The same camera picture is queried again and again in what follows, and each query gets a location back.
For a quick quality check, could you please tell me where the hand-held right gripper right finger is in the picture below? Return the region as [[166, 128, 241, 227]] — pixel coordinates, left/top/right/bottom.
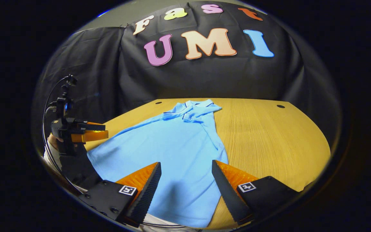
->
[[211, 160, 304, 227]]

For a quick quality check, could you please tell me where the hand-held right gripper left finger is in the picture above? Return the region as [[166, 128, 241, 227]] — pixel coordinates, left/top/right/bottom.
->
[[76, 162, 162, 228]]

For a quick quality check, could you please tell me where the light blue T-shirt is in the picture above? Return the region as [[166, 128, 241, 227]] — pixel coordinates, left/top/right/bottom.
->
[[87, 99, 229, 228]]

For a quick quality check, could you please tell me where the black backdrop cloth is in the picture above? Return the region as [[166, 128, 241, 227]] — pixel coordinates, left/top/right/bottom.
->
[[33, 0, 342, 152]]

